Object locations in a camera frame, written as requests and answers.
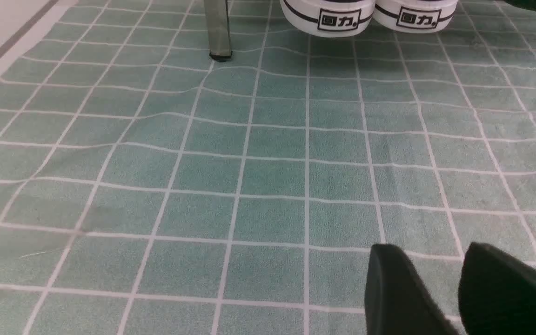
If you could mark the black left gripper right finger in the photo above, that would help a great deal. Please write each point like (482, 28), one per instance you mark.
(497, 293)

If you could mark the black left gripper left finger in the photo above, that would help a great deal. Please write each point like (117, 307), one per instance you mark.
(396, 300)

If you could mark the black canvas sneaker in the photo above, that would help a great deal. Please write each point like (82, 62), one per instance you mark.
(329, 18)
(415, 16)

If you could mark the steel shoe rack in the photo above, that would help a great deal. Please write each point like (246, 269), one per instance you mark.
(218, 30)

